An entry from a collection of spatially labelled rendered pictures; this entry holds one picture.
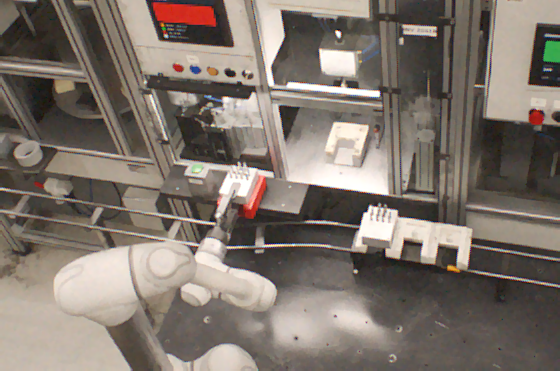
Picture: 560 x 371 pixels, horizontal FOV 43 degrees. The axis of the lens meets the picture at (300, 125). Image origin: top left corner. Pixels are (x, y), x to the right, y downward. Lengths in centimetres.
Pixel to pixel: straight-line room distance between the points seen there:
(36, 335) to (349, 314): 167
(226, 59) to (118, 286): 83
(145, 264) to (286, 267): 103
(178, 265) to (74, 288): 24
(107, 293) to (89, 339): 180
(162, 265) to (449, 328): 114
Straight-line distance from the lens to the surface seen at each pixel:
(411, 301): 252
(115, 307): 176
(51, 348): 356
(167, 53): 230
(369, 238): 237
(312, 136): 270
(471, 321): 249
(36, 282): 381
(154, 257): 167
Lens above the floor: 284
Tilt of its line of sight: 44 degrees down
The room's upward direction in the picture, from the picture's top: 10 degrees counter-clockwise
